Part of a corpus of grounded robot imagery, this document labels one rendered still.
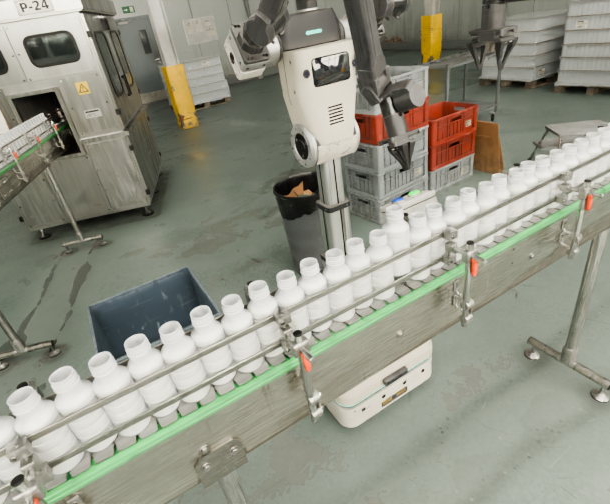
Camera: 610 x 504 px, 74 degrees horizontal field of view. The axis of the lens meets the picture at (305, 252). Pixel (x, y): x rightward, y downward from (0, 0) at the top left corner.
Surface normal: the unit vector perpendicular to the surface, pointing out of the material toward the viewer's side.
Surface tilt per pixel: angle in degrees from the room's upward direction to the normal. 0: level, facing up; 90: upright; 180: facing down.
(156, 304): 90
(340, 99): 90
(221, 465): 90
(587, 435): 0
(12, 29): 90
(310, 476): 0
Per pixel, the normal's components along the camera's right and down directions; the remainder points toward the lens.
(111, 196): 0.22, 0.47
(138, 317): 0.51, 0.37
